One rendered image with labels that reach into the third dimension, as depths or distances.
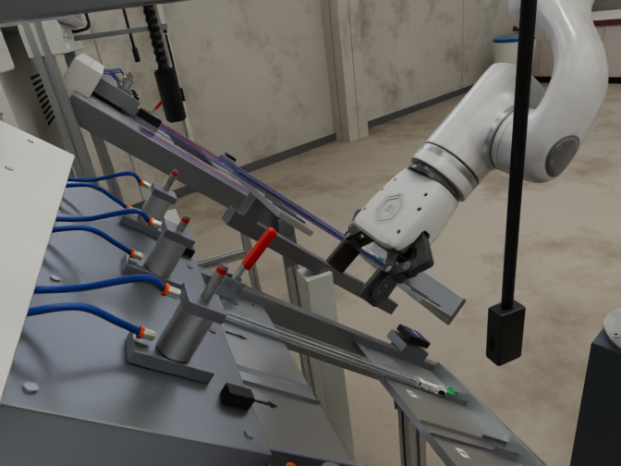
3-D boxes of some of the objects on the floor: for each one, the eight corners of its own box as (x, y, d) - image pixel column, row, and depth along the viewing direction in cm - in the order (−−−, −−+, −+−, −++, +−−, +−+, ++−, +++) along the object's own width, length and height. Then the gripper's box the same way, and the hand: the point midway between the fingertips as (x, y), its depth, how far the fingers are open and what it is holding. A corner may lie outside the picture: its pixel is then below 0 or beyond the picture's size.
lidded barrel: (502, 85, 673) (505, 34, 643) (541, 86, 634) (545, 32, 604) (482, 92, 642) (484, 40, 613) (521, 94, 603) (525, 38, 574)
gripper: (503, 217, 52) (402, 333, 52) (415, 177, 67) (338, 268, 67) (470, 177, 48) (362, 302, 48) (385, 145, 63) (303, 241, 63)
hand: (353, 276), depth 58 cm, fingers open, 8 cm apart
